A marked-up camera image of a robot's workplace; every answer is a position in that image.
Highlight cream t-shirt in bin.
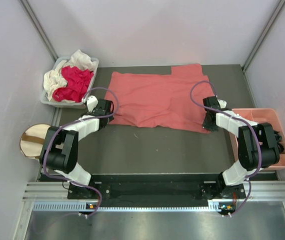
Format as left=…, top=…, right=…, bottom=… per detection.
left=43, top=49, right=96, bottom=105

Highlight pink divided organizer tray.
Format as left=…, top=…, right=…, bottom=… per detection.
left=232, top=108, right=285, bottom=171

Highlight slotted cable duct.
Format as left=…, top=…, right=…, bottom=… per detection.
left=32, top=201, right=234, bottom=213

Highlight round cream fabric basket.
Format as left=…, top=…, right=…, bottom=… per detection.
left=19, top=124, right=51, bottom=161

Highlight dark coiled item front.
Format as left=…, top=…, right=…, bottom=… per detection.
left=273, top=130, right=285, bottom=154

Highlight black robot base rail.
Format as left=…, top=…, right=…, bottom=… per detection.
left=67, top=172, right=246, bottom=208

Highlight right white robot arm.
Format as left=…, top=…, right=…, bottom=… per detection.
left=200, top=96, right=281, bottom=200

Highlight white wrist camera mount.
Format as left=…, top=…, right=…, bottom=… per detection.
left=82, top=95, right=98, bottom=113
left=218, top=99, right=227, bottom=109

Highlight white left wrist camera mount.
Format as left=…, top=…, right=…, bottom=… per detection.
left=82, top=95, right=98, bottom=113

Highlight magenta t-shirt in bin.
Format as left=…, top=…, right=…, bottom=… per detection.
left=52, top=66, right=94, bottom=103

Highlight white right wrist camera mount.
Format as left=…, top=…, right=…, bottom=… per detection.
left=218, top=99, right=227, bottom=109

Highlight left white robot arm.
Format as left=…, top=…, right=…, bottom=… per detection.
left=39, top=95, right=115, bottom=199

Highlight salmon pink t-shirt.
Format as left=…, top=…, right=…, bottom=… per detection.
left=105, top=64, right=214, bottom=134

